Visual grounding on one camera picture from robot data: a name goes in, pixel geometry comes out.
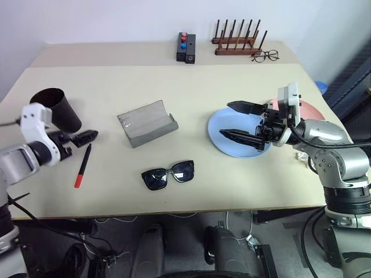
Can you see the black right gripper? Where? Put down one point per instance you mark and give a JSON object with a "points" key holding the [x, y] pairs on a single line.
{"points": [[272, 128]]}

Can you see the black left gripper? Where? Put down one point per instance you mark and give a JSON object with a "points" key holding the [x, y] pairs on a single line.
{"points": [[65, 139]]}

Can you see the black marker with red cap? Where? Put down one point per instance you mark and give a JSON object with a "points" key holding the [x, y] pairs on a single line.
{"points": [[82, 168]]}

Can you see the white paper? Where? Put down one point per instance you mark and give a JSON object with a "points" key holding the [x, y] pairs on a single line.
{"points": [[300, 157]]}

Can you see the pink plate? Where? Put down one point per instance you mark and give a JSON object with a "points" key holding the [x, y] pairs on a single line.
{"points": [[311, 111]]}

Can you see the black sunglasses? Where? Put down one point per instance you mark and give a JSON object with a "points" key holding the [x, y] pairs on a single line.
{"points": [[155, 179]]}

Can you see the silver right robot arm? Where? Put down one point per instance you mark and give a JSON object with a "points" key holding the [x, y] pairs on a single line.
{"points": [[327, 133]]}

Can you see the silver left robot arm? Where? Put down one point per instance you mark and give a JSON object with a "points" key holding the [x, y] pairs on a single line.
{"points": [[17, 162]]}

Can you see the dark brown cup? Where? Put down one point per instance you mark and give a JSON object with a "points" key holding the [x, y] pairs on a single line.
{"points": [[65, 116]]}

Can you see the light blue plate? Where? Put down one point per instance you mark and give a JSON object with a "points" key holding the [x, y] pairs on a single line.
{"points": [[220, 124]]}

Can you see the black framed clear eyeglasses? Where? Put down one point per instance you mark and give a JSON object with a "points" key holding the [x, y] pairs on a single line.
{"points": [[265, 54]]}

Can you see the brown wooden peg rack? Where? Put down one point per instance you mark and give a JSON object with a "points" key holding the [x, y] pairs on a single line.
{"points": [[232, 52]]}

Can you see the blue round container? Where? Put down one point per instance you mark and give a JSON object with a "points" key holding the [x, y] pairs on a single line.
{"points": [[321, 86]]}

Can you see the black box with round socket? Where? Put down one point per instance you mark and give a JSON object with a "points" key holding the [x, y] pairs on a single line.
{"points": [[190, 49]]}

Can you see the black box with coloured buttons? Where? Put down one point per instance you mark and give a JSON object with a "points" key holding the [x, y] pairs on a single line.
{"points": [[181, 55]]}

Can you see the dark grey rounded shell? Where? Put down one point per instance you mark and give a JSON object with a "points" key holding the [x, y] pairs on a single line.
{"points": [[223, 249], [149, 252]]}

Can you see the black floor bar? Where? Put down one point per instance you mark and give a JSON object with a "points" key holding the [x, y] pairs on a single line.
{"points": [[268, 260]]}

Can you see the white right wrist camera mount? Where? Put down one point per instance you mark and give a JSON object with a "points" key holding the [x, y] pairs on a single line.
{"points": [[288, 98]]}

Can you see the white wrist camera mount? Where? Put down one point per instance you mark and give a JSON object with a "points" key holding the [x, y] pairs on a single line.
{"points": [[288, 98], [32, 121]]}

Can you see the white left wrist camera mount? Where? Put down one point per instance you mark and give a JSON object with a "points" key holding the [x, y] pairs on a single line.
{"points": [[32, 121]]}

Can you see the black table frame beam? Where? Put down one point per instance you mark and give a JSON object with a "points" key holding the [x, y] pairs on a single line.
{"points": [[58, 227], [278, 215]]}

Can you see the silver caster bracket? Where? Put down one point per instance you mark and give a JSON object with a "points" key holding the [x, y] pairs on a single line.
{"points": [[251, 240]]}

